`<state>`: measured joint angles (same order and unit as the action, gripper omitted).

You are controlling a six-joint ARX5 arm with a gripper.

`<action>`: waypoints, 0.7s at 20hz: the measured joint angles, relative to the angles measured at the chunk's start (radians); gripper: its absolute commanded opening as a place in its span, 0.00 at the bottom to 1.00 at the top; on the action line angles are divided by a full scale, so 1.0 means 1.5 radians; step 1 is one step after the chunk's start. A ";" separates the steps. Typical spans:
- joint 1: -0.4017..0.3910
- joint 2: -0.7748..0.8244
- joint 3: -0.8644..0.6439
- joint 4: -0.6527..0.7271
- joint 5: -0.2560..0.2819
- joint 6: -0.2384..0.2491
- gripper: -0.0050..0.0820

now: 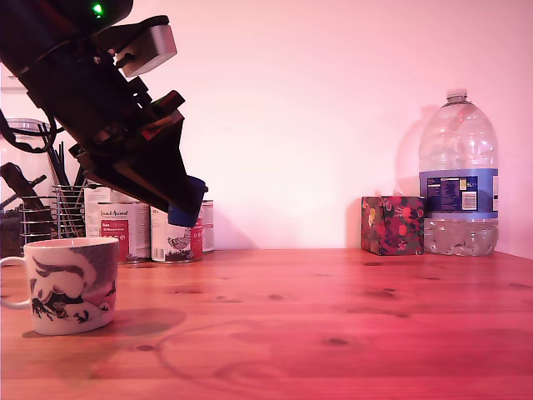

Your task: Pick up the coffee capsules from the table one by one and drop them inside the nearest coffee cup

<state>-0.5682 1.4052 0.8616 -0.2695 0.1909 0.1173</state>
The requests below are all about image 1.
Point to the blue coffee capsule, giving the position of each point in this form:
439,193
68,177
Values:
181,217

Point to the white paper carton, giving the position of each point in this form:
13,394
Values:
98,195

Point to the black thin stick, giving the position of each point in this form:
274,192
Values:
78,180
63,166
56,171

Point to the white and red food can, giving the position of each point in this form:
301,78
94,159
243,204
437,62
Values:
125,233
208,229

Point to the white can with chicken print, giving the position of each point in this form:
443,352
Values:
175,246

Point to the large glass jar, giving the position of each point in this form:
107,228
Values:
29,171

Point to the dark kitchen tool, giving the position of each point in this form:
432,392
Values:
16,176

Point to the white mug with dark print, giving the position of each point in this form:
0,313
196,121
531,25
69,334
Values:
71,287

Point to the floral printed box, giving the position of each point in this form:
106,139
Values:
393,225

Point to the large clear water bottle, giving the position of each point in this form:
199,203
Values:
458,158

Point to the grey camera box with bracket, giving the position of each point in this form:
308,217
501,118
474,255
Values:
150,50

